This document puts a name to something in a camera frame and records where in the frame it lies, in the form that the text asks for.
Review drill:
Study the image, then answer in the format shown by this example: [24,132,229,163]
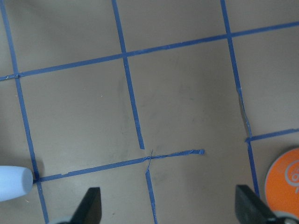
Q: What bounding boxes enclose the view finger of the left gripper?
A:
[69,187,102,224]

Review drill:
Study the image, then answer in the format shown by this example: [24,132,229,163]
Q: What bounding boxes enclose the right gripper view finger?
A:
[235,185,278,224]

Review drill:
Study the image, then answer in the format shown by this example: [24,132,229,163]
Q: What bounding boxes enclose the light blue cup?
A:
[0,166,33,202]

